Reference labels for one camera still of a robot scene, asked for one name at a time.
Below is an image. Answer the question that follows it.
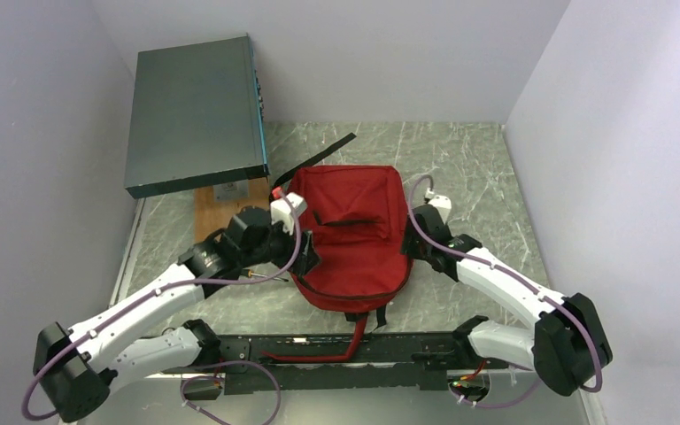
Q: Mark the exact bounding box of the red backpack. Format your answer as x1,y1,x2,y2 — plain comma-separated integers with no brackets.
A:
273,133,413,360

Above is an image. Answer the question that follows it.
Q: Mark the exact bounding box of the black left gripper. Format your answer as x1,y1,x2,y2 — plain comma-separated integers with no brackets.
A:
240,212,321,276

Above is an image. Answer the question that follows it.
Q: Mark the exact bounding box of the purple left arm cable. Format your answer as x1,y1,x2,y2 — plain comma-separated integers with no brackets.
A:
19,196,305,425

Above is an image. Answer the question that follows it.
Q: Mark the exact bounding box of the metal post with base plate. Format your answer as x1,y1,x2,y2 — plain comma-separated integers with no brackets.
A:
212,180,250,202

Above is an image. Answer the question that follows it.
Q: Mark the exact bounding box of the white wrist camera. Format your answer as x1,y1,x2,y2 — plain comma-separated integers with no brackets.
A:
424,189,452,224
269,187,307,236

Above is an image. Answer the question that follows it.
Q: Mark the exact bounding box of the dark grey box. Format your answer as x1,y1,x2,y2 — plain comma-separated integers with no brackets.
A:
124,35,269,199

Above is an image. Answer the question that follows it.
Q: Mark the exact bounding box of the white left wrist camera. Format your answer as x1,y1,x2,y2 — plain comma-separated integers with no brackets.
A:
269,187,307,236

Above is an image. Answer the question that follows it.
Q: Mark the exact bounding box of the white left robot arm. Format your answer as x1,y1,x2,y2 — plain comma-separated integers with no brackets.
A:
21,193,319,422

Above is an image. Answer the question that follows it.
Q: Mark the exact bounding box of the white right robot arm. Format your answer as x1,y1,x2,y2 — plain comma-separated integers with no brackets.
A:
406,204,613,397

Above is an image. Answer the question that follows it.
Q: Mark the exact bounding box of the black mounting rail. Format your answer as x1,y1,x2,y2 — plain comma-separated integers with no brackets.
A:
164,331,508,395

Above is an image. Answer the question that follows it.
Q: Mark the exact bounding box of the wooden board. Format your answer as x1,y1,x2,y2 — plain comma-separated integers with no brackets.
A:
194,177,271,242

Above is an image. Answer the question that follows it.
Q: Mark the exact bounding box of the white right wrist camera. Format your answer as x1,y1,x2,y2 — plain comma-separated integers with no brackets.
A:
424,189,452,224

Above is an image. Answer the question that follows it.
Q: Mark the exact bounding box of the black yellow screwdriver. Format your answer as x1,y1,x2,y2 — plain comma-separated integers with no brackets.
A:
241,269,289,282

